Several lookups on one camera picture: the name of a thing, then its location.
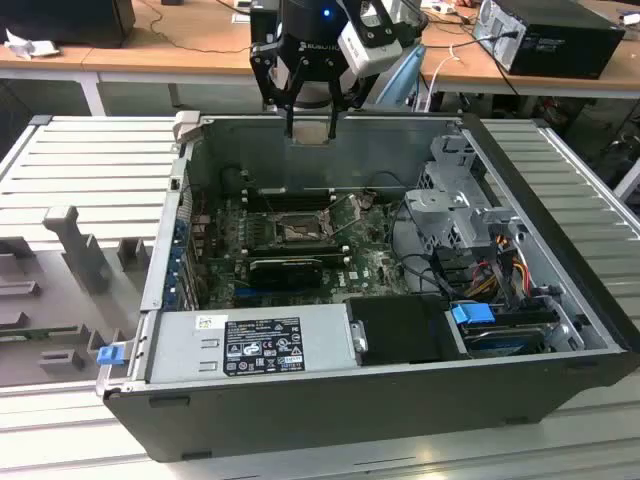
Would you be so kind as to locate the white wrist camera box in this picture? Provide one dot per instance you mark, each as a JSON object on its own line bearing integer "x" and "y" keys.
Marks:
{"x": 372, "y": 47}

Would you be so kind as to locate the RAM slot with white clips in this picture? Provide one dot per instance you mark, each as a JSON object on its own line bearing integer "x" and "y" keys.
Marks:
{"x": 300, "y": 193}
{"x": 300, "y": 248}
{"x": 300, "y": 202}

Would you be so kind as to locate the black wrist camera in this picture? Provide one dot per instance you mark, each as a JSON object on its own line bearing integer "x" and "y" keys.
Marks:
{"x": 265, "y": 20}

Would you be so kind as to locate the hard disk drive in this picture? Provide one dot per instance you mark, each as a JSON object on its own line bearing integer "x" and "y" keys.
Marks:
{"x": 500, "y": 340}

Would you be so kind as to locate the blue disk carrier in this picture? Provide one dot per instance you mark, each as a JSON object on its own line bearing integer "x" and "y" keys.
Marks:
{"x": 470, "y": 316}

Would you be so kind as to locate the green RAM stick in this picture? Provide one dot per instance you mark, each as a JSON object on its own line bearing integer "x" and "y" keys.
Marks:
{"x": 40, "y": 330}

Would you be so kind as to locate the CPU socket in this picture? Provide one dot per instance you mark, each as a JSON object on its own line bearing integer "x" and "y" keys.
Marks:
{"x": 295, "y": 231}

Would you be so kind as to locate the blue case latch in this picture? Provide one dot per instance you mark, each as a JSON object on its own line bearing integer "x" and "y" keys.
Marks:
{"x": 110, "y": 355}

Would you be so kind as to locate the silver metal drive cage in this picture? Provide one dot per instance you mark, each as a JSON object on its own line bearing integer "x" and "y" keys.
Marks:
{"x": 445, "y": 205}

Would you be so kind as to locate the black open PC case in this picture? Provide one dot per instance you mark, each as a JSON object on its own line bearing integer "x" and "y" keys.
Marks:
{"x": 350, "y": 430}

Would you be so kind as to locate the pale blue teach pendant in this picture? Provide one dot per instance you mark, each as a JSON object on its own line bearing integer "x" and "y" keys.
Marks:
{"x": 405, "y": 80}

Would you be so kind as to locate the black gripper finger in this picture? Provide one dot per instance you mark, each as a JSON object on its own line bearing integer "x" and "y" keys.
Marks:
{"x": 265, "y": 75}
{"x": 336, "y": 95}

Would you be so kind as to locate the white crumpled paper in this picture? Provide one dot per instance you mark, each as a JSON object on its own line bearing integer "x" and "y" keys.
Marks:
{"x": 30, "y": 45}

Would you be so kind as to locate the wooden desk with white legs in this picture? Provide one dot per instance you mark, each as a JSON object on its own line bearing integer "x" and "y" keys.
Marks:
{"x": 550, "y": 82}
{"x": 150, "y": 50}

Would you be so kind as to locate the black box on desk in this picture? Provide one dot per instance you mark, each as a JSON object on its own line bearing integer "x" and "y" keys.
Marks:
{"x": 65, "y": 20}

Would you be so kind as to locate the black graphics card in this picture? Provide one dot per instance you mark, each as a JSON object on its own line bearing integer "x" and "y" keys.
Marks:
{"x": 285, "y": 274}

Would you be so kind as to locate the black plastic air shroud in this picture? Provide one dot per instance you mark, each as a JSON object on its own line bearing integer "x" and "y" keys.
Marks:
{"x": 400, "y": 325}

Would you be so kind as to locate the green motherboard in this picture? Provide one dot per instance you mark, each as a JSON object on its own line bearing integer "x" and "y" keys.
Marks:
{"x": 370, "y": 270}

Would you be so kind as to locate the black desktop computer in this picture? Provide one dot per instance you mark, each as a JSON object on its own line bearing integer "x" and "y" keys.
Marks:
{"x": 560, "y": 40}

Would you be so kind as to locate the grey power supply with label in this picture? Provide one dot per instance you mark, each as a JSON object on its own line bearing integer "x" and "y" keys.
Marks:
{"x": 190, "y": 350}

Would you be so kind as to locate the silver square CPU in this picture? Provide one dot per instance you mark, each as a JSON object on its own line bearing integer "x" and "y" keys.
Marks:
{"x": 311, "y": 134}

